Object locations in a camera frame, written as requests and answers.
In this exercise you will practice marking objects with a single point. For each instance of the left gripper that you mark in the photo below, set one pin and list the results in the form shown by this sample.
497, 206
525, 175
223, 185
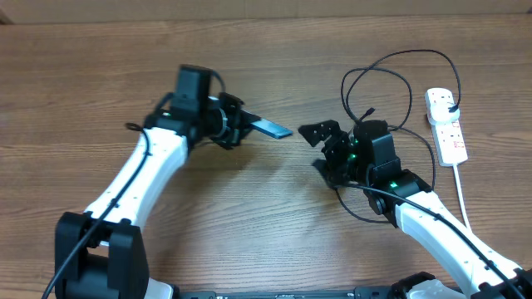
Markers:
238, 115

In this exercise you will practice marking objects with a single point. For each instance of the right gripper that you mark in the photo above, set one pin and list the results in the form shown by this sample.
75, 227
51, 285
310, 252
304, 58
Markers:
340, 140

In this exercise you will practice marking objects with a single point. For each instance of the blue Galaxy smartphone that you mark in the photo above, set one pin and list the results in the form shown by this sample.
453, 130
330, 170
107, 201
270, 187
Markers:
271, 129

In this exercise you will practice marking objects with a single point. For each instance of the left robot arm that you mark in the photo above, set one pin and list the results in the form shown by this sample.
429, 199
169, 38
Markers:
100, 253

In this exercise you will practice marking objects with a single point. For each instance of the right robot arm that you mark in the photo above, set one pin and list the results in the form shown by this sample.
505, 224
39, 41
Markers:
365, 159

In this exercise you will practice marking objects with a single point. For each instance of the white charger plug adapter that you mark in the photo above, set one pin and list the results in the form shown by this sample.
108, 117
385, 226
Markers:
442, 113

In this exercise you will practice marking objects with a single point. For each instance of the white power strip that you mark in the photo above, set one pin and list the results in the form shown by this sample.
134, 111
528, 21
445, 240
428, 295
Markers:
449, 140

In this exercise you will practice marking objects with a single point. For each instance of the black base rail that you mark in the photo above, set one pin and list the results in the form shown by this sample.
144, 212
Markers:
356, 293

